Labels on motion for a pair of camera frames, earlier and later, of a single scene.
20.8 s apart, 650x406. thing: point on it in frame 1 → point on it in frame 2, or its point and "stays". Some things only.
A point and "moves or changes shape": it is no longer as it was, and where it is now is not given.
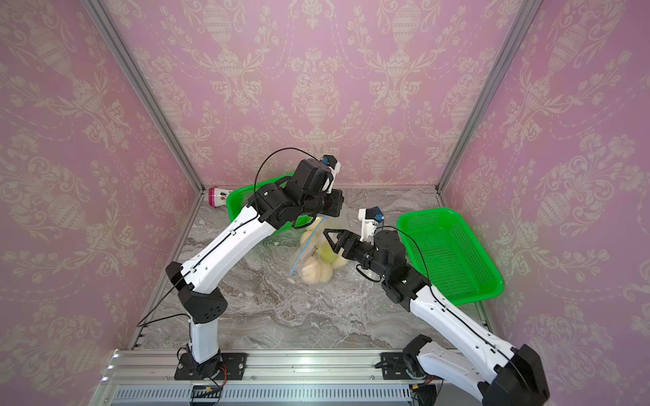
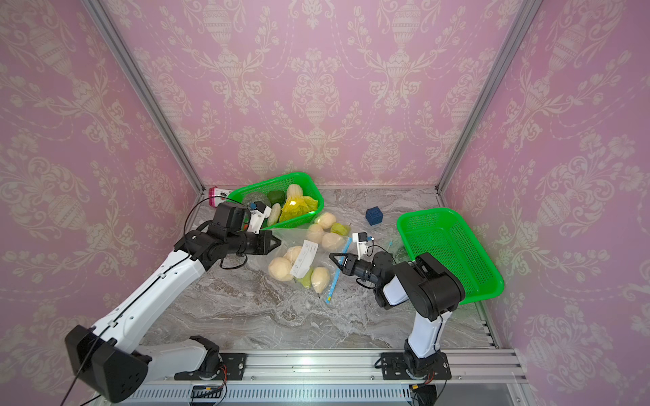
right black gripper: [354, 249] → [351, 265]
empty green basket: [448, 257] stays
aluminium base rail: [148, 377] stays
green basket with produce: [239, 197] stays
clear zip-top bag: [306, 253] moves or changes shape
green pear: [327, 253] → [307, 279]
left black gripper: [337, 196] → [266, 246]
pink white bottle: [217, 196] stays
